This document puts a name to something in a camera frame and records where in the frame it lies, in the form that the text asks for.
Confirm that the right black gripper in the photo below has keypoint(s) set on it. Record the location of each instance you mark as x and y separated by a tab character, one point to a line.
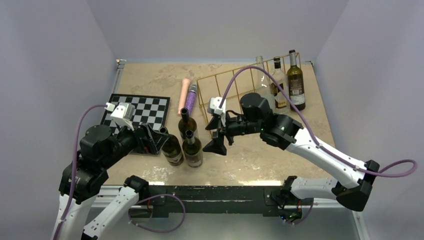
217	145

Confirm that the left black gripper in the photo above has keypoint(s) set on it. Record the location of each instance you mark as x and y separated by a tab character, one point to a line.
155	140

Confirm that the dark green bottle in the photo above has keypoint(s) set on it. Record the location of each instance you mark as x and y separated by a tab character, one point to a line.
296	87
187	123
192	149
172	149

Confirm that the clear glass bottle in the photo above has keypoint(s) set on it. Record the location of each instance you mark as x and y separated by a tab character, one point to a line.
263	87

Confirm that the clear square liquor bottle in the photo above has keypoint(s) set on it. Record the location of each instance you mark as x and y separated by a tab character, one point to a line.
280	102

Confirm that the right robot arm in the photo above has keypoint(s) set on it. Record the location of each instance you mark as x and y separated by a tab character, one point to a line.
350	183

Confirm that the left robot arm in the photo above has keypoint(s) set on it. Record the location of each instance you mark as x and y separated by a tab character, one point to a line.
82	180

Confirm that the black white chessboard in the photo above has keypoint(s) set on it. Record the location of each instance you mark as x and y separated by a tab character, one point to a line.
152	110

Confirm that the purple glitter microphone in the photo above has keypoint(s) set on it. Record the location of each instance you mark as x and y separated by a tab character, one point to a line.
191	98

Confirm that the pink microphone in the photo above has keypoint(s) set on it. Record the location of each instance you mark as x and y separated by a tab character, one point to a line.
183	94

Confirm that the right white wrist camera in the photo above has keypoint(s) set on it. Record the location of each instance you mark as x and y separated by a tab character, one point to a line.
217	105

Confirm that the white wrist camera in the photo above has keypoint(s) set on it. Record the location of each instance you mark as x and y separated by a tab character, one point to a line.
121	114
217	105

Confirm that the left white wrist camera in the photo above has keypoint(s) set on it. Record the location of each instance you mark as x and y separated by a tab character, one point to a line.
121	114

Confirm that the black table front rail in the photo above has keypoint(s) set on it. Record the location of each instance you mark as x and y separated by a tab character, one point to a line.
268	201

